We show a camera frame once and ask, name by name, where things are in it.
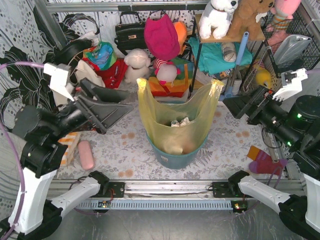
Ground yellow trash bag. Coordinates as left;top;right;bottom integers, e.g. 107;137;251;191
136;78;224;155

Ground teal plastic trash bin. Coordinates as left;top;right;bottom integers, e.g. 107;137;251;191
146;134;208;170

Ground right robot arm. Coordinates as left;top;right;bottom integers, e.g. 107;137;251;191
223;86;320;240

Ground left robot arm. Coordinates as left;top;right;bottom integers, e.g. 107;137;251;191
0;78;133;240

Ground cream canvas tote bag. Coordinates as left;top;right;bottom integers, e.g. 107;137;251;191
53;60;105;106

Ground crumpled white paper trash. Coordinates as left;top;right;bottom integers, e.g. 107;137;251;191
170;117;194;127

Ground rainbow striped bag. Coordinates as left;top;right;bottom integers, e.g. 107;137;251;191
148;57;194;98

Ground yellow plush duck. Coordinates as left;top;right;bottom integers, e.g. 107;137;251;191
253;60;272;89

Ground blue lint roller mop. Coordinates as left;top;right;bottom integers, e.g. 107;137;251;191
219;31;249;102

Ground red cloth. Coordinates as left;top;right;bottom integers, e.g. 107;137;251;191
89;58;128;89

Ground orange checkered towel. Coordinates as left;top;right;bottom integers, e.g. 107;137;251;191
58;132;81;167

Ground pink glasses case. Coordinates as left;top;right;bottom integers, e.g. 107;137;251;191
78;140;95;171

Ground colourful printed cloth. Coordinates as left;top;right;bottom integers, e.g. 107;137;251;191
82;41;117;71

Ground floral patterned floor mat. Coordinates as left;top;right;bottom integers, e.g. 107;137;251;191
56;82;286;181

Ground white plush lamb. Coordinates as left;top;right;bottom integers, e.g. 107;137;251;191
124;48;151;83

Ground purple red sock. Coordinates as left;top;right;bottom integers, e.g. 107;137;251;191
247;145;288;176

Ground silver foil pouch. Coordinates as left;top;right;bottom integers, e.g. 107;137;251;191
273;34;312;65

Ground teal folded cloth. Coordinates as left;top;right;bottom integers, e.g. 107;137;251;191
188;37;253;75

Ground black leather handbag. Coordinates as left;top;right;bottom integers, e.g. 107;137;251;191
114;11;148;56

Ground pink plush pig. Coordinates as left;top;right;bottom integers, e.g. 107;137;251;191
153;58;181;85

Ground wooden shelf rack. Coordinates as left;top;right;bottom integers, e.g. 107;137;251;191
187;13;267;100

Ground brown teddy bear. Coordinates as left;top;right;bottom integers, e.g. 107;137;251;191
227;0;275;41

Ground pink plush toy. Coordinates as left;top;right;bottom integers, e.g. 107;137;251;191
265;0;301;46

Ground white plush dog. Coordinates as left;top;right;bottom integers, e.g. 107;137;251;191
199;0;239;40

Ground orange plush toy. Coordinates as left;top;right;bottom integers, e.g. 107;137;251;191
173;21;187;55

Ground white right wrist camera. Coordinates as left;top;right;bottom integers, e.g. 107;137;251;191
272;68;308;102

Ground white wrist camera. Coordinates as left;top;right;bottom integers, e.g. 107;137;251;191
43;63;74;101
272;68;308;102

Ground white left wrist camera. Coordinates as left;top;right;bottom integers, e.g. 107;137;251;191
43;63;74;101

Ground black wire basket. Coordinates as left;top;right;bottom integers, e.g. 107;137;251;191
261;12;320;78

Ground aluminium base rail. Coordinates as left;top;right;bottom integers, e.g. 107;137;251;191
35;175;307;216

